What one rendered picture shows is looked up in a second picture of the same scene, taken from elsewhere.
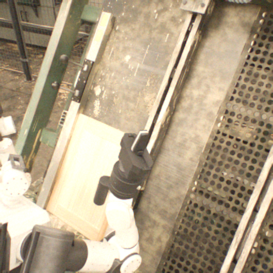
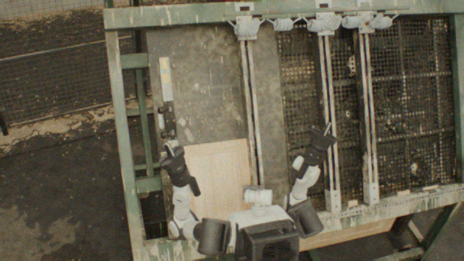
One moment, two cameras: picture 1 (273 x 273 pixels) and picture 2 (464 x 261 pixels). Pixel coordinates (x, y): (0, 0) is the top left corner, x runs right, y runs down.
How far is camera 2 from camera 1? 163 cm
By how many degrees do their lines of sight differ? 43
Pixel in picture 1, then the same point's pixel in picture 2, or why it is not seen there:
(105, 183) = (309, 162)
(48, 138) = (146, 185)
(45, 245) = (309, 211)
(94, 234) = not seen: hidden behind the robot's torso
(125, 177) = (322, 151)
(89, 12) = (129, 61)
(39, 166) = (12, 251)
